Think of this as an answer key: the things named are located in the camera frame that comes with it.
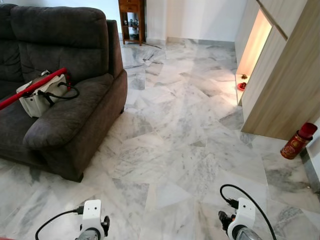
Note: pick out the red cylindrical tin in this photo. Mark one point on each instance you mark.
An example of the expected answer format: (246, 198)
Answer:
(296, 142)

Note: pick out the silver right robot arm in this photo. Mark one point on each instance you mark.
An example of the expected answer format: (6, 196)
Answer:
(247, 235)

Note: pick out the small red dish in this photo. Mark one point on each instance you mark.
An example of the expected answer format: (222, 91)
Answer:
(242, 86)

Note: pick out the dark grey fabric sofa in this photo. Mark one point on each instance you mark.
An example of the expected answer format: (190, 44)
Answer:
(60, 45)

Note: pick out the small dark wooden side table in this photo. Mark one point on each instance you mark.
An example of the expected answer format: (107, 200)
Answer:
(131, 7)

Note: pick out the light wood wall cabinet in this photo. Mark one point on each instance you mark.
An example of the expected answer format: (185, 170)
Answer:
(285, 85)

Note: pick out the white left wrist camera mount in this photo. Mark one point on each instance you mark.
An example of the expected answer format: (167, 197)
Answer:
(92, 212)

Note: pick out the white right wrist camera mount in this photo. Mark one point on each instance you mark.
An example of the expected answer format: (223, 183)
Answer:
(244, 212)

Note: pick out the red pole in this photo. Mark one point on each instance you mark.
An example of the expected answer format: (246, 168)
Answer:
(30, 89)

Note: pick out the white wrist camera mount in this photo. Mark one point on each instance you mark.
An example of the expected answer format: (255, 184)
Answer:
(244, 212)
(92, 212)

